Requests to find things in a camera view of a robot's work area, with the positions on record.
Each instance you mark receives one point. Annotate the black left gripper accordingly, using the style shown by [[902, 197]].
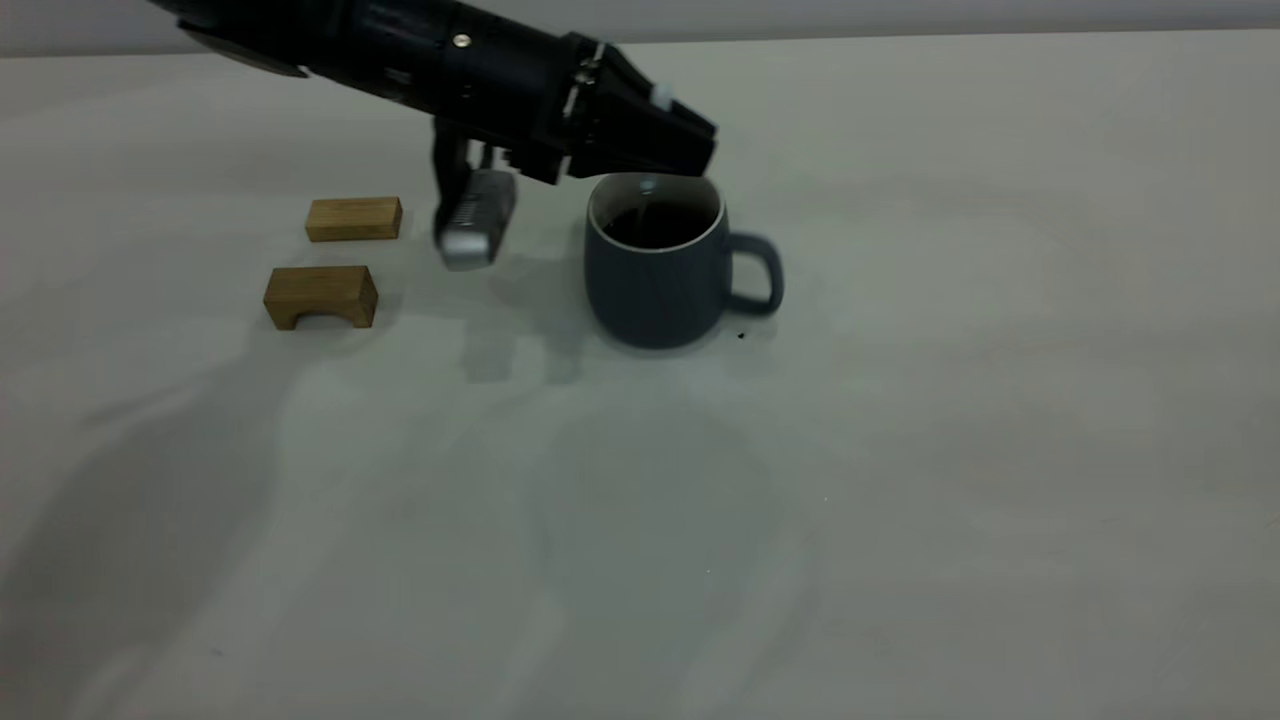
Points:
[[605, 110]]

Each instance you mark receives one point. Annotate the dark grey mug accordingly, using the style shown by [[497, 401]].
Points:
[[650, 300]]

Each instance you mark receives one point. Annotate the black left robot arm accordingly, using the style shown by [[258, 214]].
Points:
[[400, 50]]

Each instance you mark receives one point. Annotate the dark coffee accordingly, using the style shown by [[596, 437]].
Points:
[[685, 228]]

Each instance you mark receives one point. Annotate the rectangular wooden block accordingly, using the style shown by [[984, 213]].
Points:
[[355, 220]]

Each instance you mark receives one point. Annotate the arched wooden block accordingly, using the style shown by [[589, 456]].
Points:
[[320, 285]]

